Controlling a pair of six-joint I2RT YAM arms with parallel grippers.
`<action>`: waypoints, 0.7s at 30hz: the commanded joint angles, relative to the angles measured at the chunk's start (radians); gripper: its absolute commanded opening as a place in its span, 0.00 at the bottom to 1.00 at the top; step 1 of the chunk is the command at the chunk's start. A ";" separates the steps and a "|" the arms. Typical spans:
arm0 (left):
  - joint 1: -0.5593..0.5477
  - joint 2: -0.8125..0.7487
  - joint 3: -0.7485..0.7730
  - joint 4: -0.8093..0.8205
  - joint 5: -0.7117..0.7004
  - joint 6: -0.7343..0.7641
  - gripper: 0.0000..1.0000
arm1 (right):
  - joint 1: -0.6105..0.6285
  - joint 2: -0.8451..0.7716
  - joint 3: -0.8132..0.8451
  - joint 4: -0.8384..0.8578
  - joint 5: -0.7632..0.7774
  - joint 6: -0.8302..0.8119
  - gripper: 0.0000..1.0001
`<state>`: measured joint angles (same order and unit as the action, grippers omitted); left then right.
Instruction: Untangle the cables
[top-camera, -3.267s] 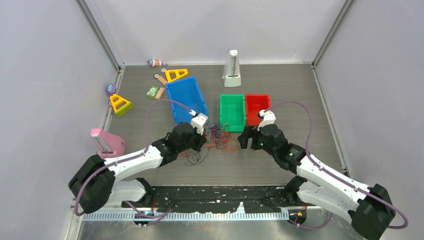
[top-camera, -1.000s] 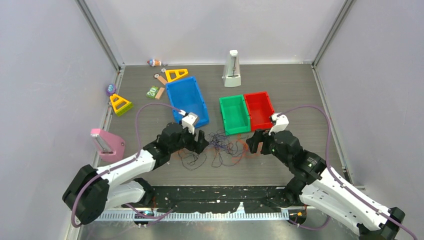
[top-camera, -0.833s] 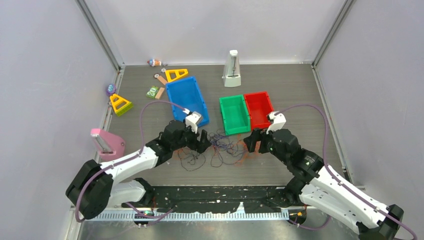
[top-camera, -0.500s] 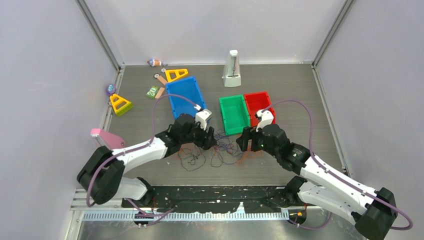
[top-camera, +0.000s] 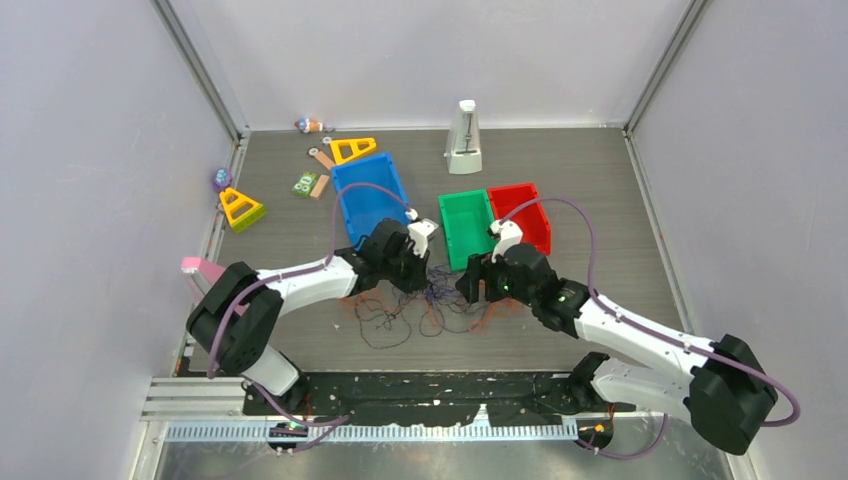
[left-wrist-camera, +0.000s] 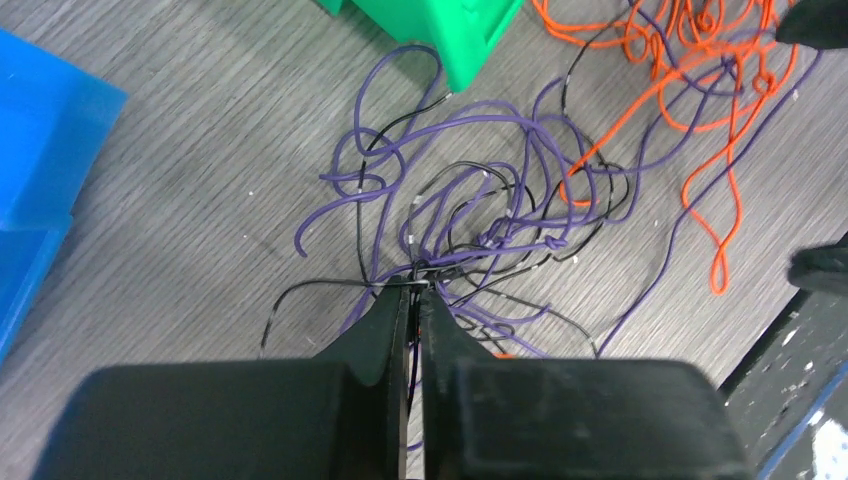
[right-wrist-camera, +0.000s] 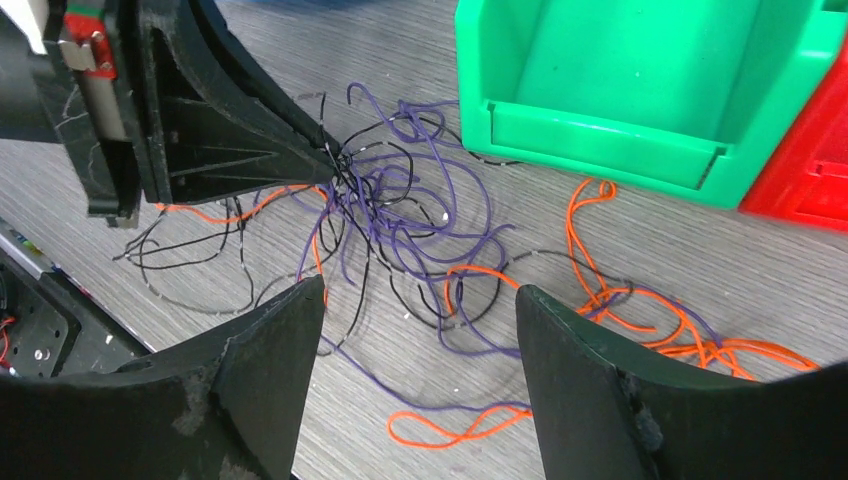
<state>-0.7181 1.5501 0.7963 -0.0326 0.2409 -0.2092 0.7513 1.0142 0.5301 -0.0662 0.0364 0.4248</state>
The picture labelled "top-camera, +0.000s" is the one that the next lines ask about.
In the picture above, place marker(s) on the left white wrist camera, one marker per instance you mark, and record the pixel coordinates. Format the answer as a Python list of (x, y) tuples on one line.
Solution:
[(420, 230)]

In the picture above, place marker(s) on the pink tape dispenser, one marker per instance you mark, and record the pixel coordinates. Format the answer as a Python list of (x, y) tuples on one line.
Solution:
[(200, 275)]

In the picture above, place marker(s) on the red plastic bin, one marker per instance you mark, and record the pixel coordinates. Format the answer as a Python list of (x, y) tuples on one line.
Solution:
[(532, 220)]

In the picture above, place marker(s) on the tan wooden block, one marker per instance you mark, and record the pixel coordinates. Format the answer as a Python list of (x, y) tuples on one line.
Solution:
[(320, 186)]

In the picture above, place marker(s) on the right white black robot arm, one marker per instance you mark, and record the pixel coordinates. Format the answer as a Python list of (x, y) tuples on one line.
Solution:
[(714, 386)]

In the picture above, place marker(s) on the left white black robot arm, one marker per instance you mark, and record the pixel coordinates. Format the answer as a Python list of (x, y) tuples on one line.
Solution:
[(235, 317)]

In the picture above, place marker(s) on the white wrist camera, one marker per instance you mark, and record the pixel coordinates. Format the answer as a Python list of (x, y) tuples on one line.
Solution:
[(506, 234), (420, 230)]

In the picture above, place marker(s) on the blue plastic bin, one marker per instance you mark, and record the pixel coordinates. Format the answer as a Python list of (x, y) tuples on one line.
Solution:
[(364, 208)]

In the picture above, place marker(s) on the yellow triangle toy on green block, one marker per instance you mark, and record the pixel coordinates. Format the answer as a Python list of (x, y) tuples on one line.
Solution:
[(240, 210)]

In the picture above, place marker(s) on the small colourful figurine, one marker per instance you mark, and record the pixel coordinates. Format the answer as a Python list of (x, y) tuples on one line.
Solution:
[(308, 125)]

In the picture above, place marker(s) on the green plastic bin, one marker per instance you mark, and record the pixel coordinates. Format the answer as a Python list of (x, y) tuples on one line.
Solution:
[(466, 217)]

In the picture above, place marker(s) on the white metronome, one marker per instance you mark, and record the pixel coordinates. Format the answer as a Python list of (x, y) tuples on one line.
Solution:
[(463, 153)]

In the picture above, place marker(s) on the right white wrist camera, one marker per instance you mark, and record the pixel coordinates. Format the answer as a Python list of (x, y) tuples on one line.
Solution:
[(506, 234)]

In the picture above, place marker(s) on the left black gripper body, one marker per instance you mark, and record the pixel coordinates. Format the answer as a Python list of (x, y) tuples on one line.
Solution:
[(405, 268)]

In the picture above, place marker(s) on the purple round toy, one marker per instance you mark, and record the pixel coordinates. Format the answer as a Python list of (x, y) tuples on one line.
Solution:
[(222, 179)]

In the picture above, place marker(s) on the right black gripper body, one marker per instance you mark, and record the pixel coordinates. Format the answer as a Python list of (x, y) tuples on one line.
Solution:
[(499, 283)]

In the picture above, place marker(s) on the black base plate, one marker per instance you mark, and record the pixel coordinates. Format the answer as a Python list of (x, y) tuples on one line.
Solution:
[(443, 399)]

